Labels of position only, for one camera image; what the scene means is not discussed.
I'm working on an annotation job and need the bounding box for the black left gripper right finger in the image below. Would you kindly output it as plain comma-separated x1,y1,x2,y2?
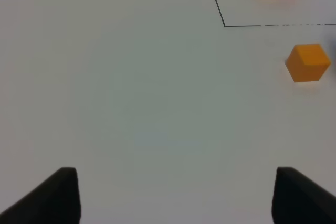
271,167,335,224

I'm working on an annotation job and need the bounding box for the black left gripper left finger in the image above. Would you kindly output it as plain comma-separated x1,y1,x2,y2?
1,167,81,223

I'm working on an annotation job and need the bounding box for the orange block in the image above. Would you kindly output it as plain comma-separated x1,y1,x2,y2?
285,44,331,82

